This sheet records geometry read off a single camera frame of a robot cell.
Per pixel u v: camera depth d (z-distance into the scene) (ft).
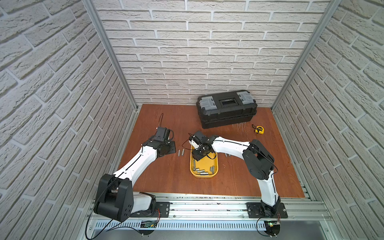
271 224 2.33
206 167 2.84
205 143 2.29
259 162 1.70
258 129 3.39
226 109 3.20
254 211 2.42
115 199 1.33
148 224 2.34
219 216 2.42
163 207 2.43
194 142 2.54
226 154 2.04
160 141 2.15
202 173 2.80
